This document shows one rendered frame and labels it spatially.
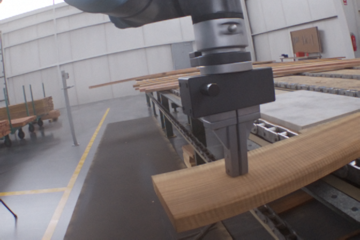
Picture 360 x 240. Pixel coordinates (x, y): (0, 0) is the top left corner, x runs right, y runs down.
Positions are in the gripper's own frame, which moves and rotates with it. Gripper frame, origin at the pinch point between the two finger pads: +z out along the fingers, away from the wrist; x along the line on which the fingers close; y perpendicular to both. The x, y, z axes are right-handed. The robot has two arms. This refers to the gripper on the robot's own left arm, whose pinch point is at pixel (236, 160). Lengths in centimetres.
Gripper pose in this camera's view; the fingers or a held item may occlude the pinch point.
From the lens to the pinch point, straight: 41.0
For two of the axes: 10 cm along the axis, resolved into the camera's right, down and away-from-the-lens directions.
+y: 2.7, 1.0, -9.6
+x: 9.5, -1.8, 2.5
